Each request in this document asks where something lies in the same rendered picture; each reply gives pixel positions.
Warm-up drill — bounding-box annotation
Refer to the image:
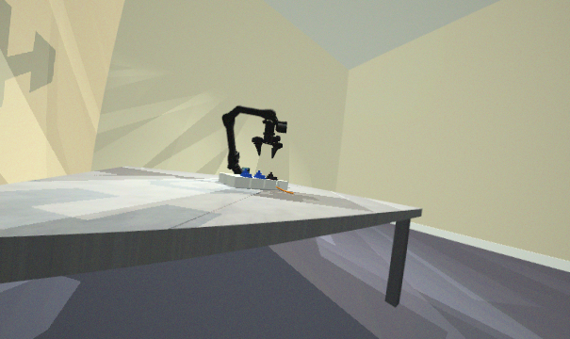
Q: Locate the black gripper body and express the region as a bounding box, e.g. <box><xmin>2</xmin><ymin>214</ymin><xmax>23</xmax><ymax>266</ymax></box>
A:
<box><xmin>252</xmin><ymin>130</ymin><xmax>283</xmax><ymax>148</ymax></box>

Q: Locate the white flat deck plate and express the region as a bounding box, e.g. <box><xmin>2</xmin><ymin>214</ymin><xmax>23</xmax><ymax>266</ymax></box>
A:
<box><xmin>219</xmin><ymin>169</ymin><xmax>288</xmax><ymax>190</ymax></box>

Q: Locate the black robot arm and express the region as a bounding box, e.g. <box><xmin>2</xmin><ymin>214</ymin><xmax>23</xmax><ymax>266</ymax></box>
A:
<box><xmin>222</xmin><ymin>105</ymin><xmax>287</xmax><ymax>175</ymax></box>

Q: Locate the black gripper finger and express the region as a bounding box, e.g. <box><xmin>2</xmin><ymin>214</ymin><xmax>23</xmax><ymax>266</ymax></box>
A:
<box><xmin>254</xmin><ymin>142</ymin><xmax>263</xmax><ymax>156</ymax></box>
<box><xmin>271</xmin><ymin>147</ymin><xmax>281</xmax><ymax>158</ymax></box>

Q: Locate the black micro servo with orange cable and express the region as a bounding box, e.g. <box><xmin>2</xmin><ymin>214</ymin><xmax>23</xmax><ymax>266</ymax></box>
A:
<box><xmin>266</xmin><ymin>172</ymin><xmax>294</xmax><ymax>194</ymax></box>

